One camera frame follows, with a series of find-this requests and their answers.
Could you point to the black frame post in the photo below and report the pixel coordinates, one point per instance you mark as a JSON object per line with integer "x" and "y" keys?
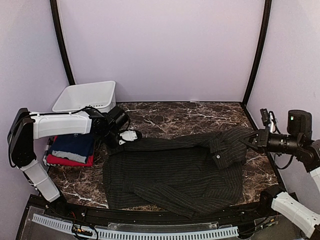
{"x": 258, "y": 53}
{"x": 61, "y": 41}

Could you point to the black white striped folded cloth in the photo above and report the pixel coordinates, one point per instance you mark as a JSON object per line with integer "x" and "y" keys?
{"x": 46, "y": 152}

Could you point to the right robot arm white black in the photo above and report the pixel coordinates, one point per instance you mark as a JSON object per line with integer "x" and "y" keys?
{"x": 298, "y": 144}

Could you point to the folded red t-shirt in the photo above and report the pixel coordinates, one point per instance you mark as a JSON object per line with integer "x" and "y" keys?
{"x": 53, "y": 160}

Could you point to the left black frame post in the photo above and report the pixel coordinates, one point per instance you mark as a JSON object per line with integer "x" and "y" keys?
{"x": 61, "y": 41}

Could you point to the white plastic bin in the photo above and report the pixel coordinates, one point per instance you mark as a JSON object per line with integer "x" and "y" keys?
{"x": 100, "y": 95}

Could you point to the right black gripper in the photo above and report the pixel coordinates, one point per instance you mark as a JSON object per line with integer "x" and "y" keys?
{"x": 262, "y": 141}

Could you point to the black clothes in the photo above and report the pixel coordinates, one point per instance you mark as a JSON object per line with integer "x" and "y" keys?
{"x": 192, "y": 176}

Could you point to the white slotted cable duct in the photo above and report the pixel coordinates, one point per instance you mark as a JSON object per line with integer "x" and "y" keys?
{"x": 117, "y": 231}

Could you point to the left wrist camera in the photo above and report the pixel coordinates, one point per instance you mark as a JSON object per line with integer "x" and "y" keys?
{"x": 129, "y": 136}

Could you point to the black curved front rail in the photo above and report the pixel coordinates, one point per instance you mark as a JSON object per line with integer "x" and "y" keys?
{"x": 243, "y": 216}

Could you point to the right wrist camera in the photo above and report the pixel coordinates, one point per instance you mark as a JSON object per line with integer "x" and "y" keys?
{"x": 269, "y": 121}

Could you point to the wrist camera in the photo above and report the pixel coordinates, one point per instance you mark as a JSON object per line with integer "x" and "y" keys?
{"x": 129, "y": 136}
{"x": 269, "y": 121}

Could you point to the navy blue t-shirt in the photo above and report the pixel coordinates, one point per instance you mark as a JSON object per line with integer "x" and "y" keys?
{"x": 75, "y": 147}

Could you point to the right black frame post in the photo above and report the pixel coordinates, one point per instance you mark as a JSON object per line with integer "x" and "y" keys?
{"x": 258, "y": 53}

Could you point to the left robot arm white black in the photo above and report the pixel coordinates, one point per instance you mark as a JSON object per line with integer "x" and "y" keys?
{"x": 30, "y": 126}

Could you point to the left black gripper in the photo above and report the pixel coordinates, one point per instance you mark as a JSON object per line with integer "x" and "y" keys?
{"x": 118, "y": 149}

